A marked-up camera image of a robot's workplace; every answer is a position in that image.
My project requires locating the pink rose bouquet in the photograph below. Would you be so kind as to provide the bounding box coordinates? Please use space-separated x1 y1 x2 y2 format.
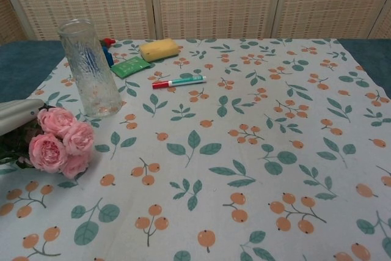
0 104 96 180

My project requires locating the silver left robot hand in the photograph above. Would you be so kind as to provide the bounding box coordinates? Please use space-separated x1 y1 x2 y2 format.
0 98 45 136

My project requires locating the green sachet packet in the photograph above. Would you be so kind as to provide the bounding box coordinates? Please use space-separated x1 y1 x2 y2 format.
109 56 152 78

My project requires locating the clear textured glass vase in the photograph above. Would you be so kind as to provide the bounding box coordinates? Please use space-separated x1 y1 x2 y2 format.
57 18 123 119

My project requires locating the red and teal marker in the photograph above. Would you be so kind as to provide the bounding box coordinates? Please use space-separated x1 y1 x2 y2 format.
152 75 208 90

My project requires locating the blue plastic toy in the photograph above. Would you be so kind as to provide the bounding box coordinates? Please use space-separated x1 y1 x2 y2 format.
102 46 115 68

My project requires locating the yellow sponge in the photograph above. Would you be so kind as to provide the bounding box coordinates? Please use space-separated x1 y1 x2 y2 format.
139 38 181 63

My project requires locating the fruit and leaf print tablecloth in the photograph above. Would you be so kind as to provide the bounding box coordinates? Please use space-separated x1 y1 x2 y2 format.
0 37 391 261

